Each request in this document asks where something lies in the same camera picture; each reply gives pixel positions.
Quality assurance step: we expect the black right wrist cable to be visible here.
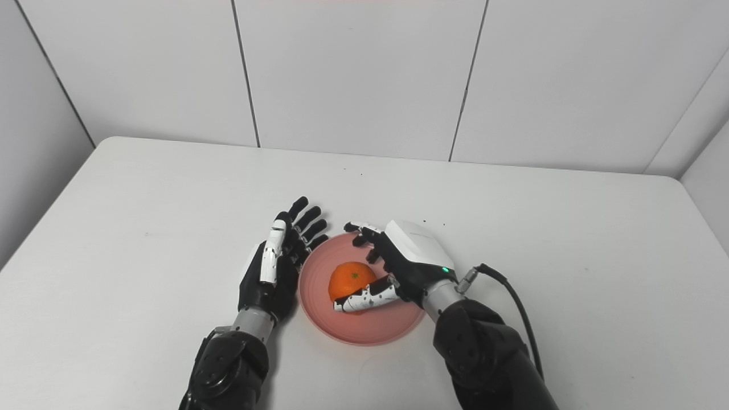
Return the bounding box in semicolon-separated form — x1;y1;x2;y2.
456;263;545;380

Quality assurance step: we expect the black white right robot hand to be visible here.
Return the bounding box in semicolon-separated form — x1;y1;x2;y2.
333;219;460;314

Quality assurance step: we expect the pink round plate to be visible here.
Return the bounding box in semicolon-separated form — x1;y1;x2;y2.
298;232;428;347

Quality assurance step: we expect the orange mandarin fruit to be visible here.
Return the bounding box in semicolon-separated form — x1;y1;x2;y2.
328;261;378;303

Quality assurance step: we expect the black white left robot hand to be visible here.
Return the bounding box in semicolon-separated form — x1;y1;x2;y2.
237;196;330;325

